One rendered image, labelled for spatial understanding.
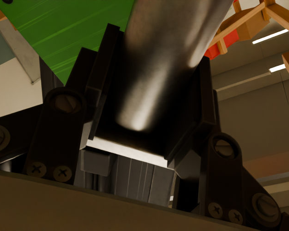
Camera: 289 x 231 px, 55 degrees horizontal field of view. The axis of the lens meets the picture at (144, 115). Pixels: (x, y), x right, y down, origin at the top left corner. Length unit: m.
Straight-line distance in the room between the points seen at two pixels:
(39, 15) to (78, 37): 0.03
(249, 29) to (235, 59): 5.52
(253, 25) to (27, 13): 4.16
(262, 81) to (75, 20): 7.65
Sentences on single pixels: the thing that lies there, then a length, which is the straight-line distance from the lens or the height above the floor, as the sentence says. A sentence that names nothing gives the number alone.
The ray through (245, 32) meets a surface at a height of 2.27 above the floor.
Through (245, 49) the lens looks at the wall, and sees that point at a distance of 9.67.
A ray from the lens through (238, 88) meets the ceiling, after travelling 7.82.
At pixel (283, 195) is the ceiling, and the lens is 4.46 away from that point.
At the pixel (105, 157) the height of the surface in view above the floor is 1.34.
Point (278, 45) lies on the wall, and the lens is 9.83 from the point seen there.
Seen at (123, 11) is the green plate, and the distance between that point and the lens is 0.24.
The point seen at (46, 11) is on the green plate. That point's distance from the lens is 0.26.
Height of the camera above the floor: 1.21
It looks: 22 degrees up
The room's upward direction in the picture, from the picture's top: 153 degrees clockwise
